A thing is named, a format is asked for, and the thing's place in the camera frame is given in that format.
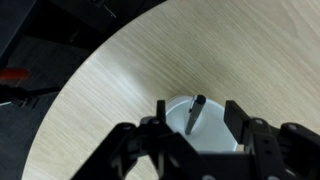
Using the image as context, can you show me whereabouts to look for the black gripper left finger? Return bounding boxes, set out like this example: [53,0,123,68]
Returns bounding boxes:
[71,100,200,180]

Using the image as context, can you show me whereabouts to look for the white paper cup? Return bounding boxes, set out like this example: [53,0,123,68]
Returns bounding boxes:
[166,96,237,153]

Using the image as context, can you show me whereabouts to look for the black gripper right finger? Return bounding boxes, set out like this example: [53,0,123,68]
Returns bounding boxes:
[224,100,320,180]

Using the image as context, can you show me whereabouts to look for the orange handled clamp left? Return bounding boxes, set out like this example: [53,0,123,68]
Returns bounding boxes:
[0,68,61,109]

